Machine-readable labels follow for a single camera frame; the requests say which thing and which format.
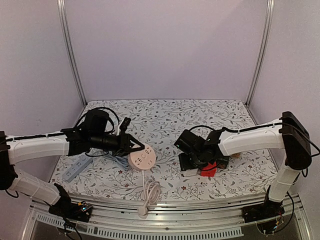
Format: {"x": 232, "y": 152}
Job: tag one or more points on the red cube socket adapter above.
{"x": 209, "y": 171}

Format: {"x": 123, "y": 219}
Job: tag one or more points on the pink round socket base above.
{"x": 142, "y": 160}

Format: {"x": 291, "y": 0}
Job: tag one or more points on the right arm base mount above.
{"x": 265, "y": 210}

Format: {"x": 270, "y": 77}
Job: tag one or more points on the pink round plug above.
{"x": 142, "y": 212}

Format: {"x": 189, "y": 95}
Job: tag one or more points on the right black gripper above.
{"x": 187, "y": 164}

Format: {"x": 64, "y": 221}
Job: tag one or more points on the white cartoon cube adapter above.
{"x": 190, "y": 173}

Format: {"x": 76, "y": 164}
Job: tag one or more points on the grey-blue power strip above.
{"x": 77, "y": 168}

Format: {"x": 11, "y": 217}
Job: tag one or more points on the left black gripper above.
{"x": 124, "y": 145}

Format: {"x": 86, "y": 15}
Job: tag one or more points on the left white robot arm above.
{"x": 19, "y": 149}

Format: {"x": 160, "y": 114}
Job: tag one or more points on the aluminium front rail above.
{"x": 214, "y": 219}

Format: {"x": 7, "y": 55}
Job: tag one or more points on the dark green cube adapter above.
{"x": 222, "y": 163}

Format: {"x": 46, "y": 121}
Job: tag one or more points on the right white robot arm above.
{"x": 284, "y": 133}

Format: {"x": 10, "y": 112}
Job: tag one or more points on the beige cube socket adapter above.
{"x": 236, "y": 155}

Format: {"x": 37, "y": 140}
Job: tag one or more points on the right aluminium frame post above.
{"x": 262, "y": 51}

